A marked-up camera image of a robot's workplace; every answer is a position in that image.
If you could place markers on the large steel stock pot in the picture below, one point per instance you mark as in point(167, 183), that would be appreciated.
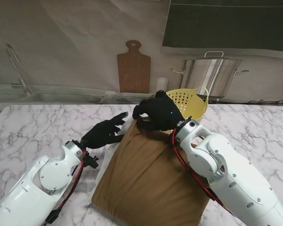
point(202, 75)

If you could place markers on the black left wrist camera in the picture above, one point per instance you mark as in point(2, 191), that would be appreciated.
point(92, 162)

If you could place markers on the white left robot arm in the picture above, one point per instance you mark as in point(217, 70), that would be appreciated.
point(49, 174)

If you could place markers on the chrome kitchen faucet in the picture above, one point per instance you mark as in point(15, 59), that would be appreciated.
point(26, 88)

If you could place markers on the brown wooden cutting board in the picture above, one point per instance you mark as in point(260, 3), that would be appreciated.
point(133, 70)

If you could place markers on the white pillar candle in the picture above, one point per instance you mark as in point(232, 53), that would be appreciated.
point(162, 83)

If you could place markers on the brown pillowcase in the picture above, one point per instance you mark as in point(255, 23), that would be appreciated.
point(151, 179)

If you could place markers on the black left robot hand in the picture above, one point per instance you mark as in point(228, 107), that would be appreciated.
point(101, 134)

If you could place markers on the black stove grate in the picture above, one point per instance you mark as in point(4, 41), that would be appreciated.
point(268, 101)

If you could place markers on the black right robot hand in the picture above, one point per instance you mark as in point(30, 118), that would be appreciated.
point(162, 113)

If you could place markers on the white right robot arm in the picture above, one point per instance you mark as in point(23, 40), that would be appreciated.
point(226, 169)

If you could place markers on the steel kitchen sink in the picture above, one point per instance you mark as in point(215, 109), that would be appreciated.
point(49, 97)

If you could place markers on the white pillow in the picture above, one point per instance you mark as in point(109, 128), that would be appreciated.
point(109, 157)

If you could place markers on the yellow perforated laundry basket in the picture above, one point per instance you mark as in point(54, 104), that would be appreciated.
point(195, 110)

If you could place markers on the dark range hood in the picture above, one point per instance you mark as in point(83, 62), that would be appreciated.
point(226, 23)

